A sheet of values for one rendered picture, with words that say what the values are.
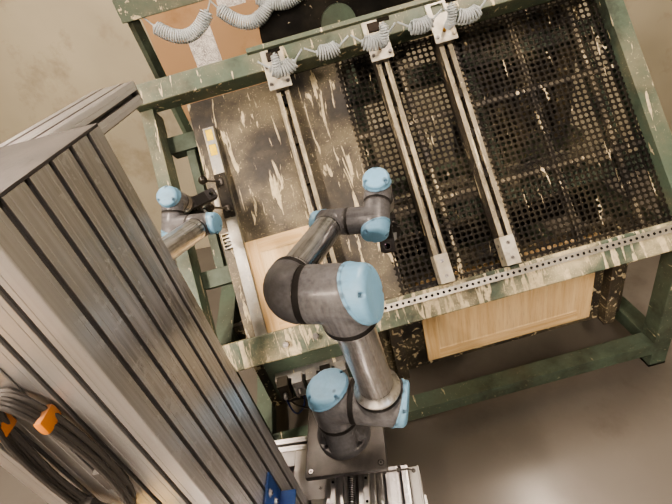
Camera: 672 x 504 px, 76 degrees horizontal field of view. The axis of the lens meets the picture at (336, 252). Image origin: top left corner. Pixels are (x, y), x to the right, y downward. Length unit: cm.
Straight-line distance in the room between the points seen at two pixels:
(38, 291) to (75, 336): 7
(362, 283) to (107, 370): 41
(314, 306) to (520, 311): 178
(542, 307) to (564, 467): 75
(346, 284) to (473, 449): 180
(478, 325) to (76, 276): 207
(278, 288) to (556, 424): 198
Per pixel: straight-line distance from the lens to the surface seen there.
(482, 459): 244
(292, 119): 198
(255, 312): 190
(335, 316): 78
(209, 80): 209
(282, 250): 190
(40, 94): 454
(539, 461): 245
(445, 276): 186
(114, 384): 60
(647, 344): 275
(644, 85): 240
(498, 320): 243
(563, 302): 255
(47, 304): 53
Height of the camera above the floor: 214
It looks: 34 degrees down
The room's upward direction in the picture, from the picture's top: 16 degrees counter-clockwise
